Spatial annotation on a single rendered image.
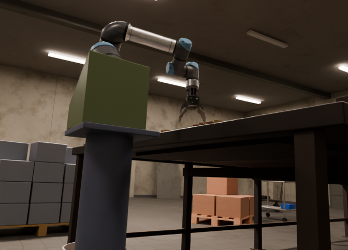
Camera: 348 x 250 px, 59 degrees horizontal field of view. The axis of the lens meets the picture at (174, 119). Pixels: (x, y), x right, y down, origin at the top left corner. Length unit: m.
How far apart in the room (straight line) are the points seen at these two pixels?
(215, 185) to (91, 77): 4.96
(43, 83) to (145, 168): 4.70
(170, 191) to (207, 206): 6.43
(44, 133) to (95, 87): 9.75
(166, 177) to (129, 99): 10.56
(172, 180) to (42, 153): 8.27
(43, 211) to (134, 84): 3.01
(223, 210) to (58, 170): 2.64
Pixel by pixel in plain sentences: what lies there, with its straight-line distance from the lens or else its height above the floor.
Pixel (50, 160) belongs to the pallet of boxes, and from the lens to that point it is 3.97.
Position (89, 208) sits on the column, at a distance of 1.07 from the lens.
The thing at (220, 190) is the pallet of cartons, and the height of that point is 0.55.
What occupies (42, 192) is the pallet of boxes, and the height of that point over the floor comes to 0.48.
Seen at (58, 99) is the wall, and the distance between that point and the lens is 11.05.
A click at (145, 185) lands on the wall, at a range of 11.82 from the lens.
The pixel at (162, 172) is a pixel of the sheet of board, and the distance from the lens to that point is 11.61.
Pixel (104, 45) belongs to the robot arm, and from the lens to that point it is 1.31.
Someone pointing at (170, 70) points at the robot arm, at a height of 1.30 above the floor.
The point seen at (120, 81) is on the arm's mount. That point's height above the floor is 1.05.
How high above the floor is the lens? 0.71
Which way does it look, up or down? 11 degrees up
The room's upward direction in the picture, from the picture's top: 3 degrees clockwise
